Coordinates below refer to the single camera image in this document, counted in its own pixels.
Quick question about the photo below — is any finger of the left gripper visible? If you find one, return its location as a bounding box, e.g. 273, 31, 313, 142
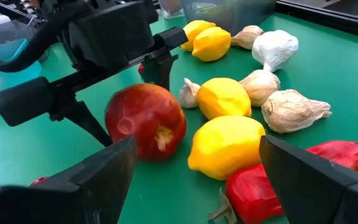
0, 77, 113, 147
139, 27, 188, 91

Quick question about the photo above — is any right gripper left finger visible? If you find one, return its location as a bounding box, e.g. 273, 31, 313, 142
0, 136, 138, 224

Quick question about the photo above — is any dark red round fruit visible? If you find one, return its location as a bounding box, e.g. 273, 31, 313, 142
160, 0, 183, 15

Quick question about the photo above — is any white garlic bulb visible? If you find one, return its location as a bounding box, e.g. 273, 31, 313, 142
252, 29, 300, 73

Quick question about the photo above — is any grey translucent basket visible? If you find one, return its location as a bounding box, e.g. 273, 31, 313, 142
180, 0, 278, 35

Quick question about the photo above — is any light green cucumber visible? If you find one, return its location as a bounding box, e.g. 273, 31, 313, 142
191, 2, 219, 16

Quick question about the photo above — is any red apple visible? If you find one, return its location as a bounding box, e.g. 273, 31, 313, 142
104, 83, 188, 162

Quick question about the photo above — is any small garlic bulb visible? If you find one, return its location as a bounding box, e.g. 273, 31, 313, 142
178, 77, 201, 109

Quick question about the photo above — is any cream garlic bulb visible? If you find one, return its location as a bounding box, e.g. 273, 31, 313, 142
261, 89, 333, 134
231, 25, 265, 50
239, 68, 282, 108

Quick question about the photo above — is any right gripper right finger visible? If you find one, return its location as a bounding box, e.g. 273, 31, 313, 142
259, 134, 358, 224

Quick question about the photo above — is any red chili pepper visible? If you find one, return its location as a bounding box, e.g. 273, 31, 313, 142
208, 139, 358, 224

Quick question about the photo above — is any yellow lemon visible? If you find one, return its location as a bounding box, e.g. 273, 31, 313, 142
196, 77, 253, 121
191, 26, 232, 62
180, 20, 217, 52
187, 115, 266, 181

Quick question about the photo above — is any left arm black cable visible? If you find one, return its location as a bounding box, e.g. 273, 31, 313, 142
0, 0, 74, 73

